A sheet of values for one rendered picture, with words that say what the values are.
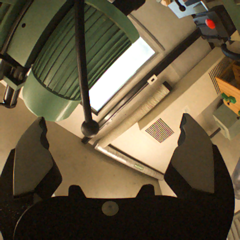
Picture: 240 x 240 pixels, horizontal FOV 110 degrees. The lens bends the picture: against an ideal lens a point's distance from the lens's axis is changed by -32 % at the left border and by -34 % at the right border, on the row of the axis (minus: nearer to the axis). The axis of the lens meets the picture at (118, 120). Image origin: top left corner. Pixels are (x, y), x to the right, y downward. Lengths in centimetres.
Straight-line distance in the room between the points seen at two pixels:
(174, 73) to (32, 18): 177
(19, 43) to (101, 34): 20
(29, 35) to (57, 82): 14
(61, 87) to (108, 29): 15
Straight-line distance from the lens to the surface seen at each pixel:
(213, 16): 38
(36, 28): 31
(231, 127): 235
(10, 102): 49
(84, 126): 22
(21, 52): 34
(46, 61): 28
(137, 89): 167
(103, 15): 25
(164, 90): 168
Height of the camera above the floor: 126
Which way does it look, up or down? 22 degrees up
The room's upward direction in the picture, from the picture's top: 133 degrees counter-clockwise
